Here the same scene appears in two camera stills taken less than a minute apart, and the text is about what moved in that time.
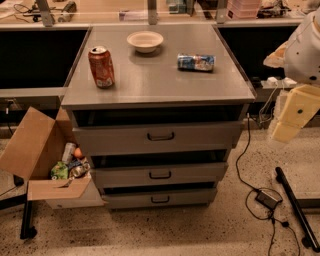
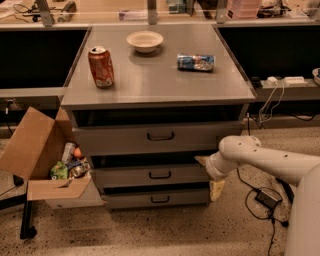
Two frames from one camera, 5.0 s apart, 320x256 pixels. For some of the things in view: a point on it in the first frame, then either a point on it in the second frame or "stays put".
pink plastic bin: (243, 9) stays put
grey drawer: (114, 175) stays put
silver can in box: (68, 152) stays put
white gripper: (304, 56) -> (212, 167)
